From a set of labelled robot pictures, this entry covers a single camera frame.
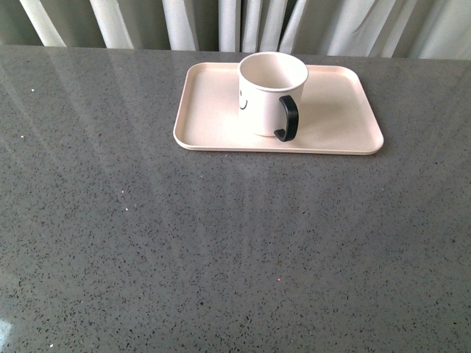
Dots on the white pleated curtain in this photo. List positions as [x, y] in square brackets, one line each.
[358, 28]

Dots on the cream rectangular tray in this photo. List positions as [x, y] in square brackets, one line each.
[336, 117]

